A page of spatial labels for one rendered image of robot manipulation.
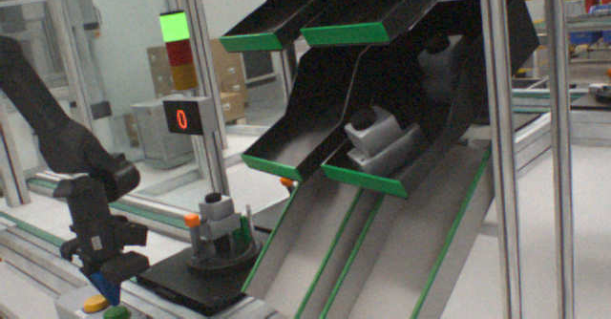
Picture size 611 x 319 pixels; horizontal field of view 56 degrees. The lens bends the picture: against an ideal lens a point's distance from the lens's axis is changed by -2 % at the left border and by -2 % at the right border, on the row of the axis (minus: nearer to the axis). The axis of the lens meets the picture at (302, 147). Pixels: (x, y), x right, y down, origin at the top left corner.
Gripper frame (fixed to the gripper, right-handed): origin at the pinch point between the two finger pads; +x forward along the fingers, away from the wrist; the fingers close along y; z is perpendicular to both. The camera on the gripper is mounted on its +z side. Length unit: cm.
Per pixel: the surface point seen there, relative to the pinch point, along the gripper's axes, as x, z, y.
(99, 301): 4.3, -0.2, 5.6
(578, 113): 7, 138, -23
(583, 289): 16, 56, -52
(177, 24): -37, 32, 15
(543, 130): 8, 123, -19
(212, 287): 4.6, 13.0, -8.3
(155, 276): 4.6, 10.3, 5.1
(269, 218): 5.0, 38.7, 5.4
